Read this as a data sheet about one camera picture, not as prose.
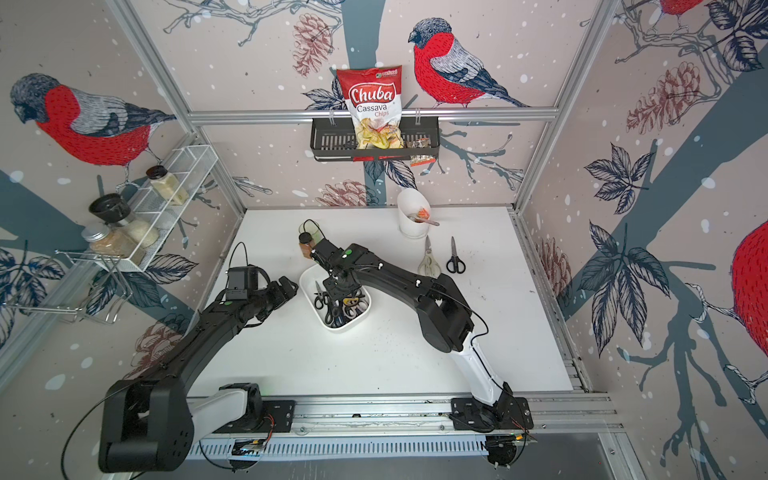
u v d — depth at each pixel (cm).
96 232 58
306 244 101
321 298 94
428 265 104
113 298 71
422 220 106
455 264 104
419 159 90
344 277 64
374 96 81
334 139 95
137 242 66
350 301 92
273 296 78
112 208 61
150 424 40
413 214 110
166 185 74
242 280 67
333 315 90
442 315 52
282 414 73
